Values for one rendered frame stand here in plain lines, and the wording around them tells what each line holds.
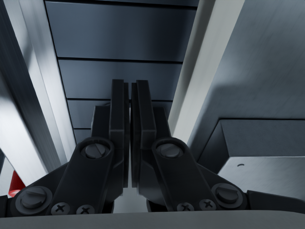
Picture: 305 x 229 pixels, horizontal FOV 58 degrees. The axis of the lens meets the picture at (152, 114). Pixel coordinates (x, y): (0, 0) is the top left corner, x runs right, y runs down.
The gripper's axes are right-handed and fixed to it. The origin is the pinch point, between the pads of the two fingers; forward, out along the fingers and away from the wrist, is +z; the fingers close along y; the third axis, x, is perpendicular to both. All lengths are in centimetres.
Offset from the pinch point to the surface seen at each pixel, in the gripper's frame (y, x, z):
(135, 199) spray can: 0.5, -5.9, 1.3
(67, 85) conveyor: -3.9, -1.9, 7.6
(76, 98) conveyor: -3.6, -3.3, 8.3
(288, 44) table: 13.7, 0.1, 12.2
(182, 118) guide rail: 3.2, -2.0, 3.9
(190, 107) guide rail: 3.5, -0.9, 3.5
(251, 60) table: 11.2, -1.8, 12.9
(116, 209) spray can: -0.5, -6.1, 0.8
